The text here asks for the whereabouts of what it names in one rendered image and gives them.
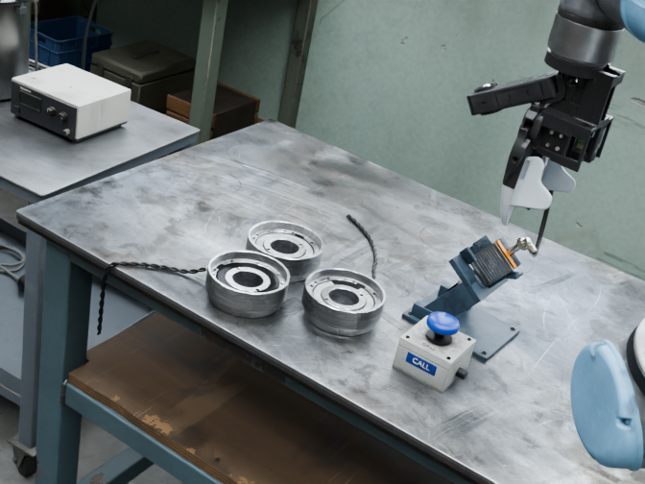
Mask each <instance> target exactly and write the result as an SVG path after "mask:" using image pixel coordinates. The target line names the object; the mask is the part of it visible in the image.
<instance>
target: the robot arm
mask: <svg viewBox="0 0 645 484"><path fill-rule="evenodd" d="M624 29H626V30H628V31H629V32H630V34H632V35H633V36H634V37H635V38H637V39H638V40H640V41H642V42H644V43H645V0H561V1H560V4H559V7H558V10H557V12H556V15H555V19H554V22H553V26H552V29H551V32H550V36H549V38H548V42H547V45H548V49H547V52H546V55H545V59H544V61H545V63H546V64H547V65H549V66H550V67H552V68H553V69H555V70H557V71H553V72H549V73H544V74H540V75H536V76H533V77H528V78H524V79H520V80H516V81H512V82H507V83H503V84H500V85H498V84H497V83H493V84H486V85H482V86H479V87H477V88H475V89H474V92H473V93H471V94H470V95H468V96H466V98H467V101H468V105H469V109H470V112H471V115H476V114H481V115H488V114H494V113H496V112H498V111H500V110H502V109H507V108H511V107H516V106H520V105H525V104H529V103H531V106H530V107H529V108H528V109H527V111H526V113H525V115H524V117H523V119H522V123H521V125H520V127H519V130H518V134H517V138H516V140H515V142H514V145H513V147H512V150H511V153H510V155H509V159H508V162H507V166H506V170H505V175H504V179H503V186H502V191H501V200H500V213H501V221H502V224H503V225H505V226H508V224H509V221H510V219H511V216H512V213H513V211H514V207H515V206H519V207H526V209H528V210H530V209H538V210H544V209H547V208H548V207H549V206H550V205H551V203H552V195H551V194H550V193H549V191H548V190H552V191H559V192H566V193H569V192H571V191H573V190H574V188H575V184H576V183H575V180H574V179H573V178H572V177H571V176H570V175H569V174H568V173H567V172H566V171H565V170H564V169H563V167H566V168H568V169H570V170H573V171H575V172H579V169H580V166H581V163H582V161H585V162H587V163H590V162H592V161H593V160H594V159H595V157H600V156H601V154H602V151H603V148H604V145H605V142H606V139H607V136H608V134H609V129H610V126H611V123H612V120H613V117H612V116H610V115H607V113H608V110H609V105H610V102H611V99H612V96H613V93H614V90H615V88H616V86H617V85H619V84H621V83H622V81H623V78H624V75H625V72H626V71H623V70H620V69H617V68H615V67H612V66H610V63H611V62H613V60H614V57H615V54H616V51H617V48H618V45H619V42H620V39H621V37H622V35H623V32H624ZM605 129H606V131H605ZM604 132H605V133H604ZM603 135H604V136H603ZM602 137H603V139H602ZM601 140H602V142H601ZM600 142H601V145H600ZM599 145H600V148H599ZM576 160H577V161H576ZM570 388H571V394H570V397H571V408H572V414H573V419H574V423H575V426H576V429H577V432H578V435H579V437H580V439H581V442H582V444H583V445H584V447H585V450H586V451H587V452H588V454H589V455H590V456H591V457H592V458H593V459H595V460H596V461H597V462H598V463H599V464H601V465H603V466H605V467H608V468H613V469H628V470H630V471H632V472H636V471H638V470H639V469H645V318H644V319H643V320H642V321H641V322H640V324H639V325H638V326H637V327H636V328H635V329H634V330H633V331H632V332H631V334H630V335H629V336H628V337H627V338H626V339H625V340H623V341H620V342H611V341H609V340H601V341H600V342H594V343H590V344H588V345H586V346H585V347H583V348H582V350H581V351H580V352H579V354H578V356H577V358H576V360H575V363H574V366H573V371H572V376H571V385H570Z"/></svg>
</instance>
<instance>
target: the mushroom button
mask: <svg viewBox="0 0 645 484"><path fill-rule="evenodd" d="M426 324H427V326H428V327H429V328H430V329H431V330H432V331H434V332H435V336H436V337H437V338H440V339H442V338H444V335H454V334H456V333H457V332H458V331H459V328H460V324H459V321H458V320H457V318H455V317H454V316H453V315H451V314H448V313H445V312H440V311H436V312H432V313H431V314H430V315H429V316H428V317H427V320H426Z"/></svg>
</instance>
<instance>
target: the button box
mask: <svg viewBox="0 0 645 484"><path fill-rule="evenodd" d="M427 317H428V316H426V317H424V318H423V319H422V320H421V321H419V322H418V323H417V324H416V325H414V326H413V327H412V328H410V329H409V330H408V331H407V332H405V333H404V334H403V335H402V336H401V337H400V338H399V342H398V346H397V349H396V353H395V357H394V363H393V368H395V369H397V370H399V371H400V372H402V373H404V374H405V375H408V376H410V377H411V378H413V379H415V380H417V381H419V382H421V383H423V384H424V385H426V386H428V387H430V388H432V389H434V390H436V391H437V392H439V393H441V394H442V393H443V392H444V391H445V390H446V389H447V388H448V387H449V386H450V385H451V384H452V383H453V382H454V381H455V380H456V379H457V378H460V379H462V380H464V379H466V377H467V374H468V371H467V367H468V364H469V361H470V358H471V356H472V352H473V349H474V346H475V343H476V340H475V339H473V338H471V337H469V336H467V335H465V334H463V333H461V332H460V331H458V332H457V333H456V334H454V335H444V338H442V339H440V338H437V337H436V336H435V332H434V331H432V330H431V329H430V328H429V327H428V326H427V324H426V320H427Z"/></svg>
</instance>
